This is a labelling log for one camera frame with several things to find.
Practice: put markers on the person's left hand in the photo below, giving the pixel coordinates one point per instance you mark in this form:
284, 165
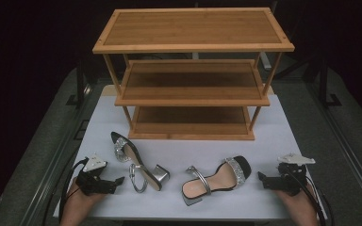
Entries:
81, 197

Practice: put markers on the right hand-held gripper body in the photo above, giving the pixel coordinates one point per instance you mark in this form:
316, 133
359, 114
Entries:
290, 179

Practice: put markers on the black metal stand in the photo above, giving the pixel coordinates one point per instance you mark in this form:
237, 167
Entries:
325, 84
80, 84

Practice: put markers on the white stand leg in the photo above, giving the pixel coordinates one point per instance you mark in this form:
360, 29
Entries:
265, 59

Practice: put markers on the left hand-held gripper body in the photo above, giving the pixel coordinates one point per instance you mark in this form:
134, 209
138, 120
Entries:
91, 180

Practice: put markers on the person's right hand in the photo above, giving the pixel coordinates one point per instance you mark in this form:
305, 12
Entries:
292, 197

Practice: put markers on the wooden three-tier shoe rack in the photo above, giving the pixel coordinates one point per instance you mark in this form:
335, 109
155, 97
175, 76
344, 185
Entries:
191, 29

